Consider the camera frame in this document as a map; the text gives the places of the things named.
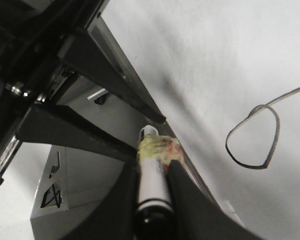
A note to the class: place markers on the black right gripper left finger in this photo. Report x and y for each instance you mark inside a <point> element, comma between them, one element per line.
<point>113,218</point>

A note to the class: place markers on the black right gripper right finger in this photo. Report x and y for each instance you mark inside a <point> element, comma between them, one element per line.
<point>197,218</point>

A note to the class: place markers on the white black whiteboard marker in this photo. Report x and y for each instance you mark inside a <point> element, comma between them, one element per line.
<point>154,217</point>

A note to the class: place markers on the red magnet with clear tape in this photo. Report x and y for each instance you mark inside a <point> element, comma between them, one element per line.
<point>163,148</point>

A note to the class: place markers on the white whiteboard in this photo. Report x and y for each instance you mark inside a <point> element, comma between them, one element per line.
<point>207,64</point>

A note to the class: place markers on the white marked box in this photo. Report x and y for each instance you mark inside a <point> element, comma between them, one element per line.
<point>74,182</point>

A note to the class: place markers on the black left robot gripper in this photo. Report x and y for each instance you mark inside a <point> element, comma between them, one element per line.
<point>45,47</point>

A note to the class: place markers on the grey metal whiteboard frame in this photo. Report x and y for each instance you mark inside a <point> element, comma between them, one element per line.
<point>122,66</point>

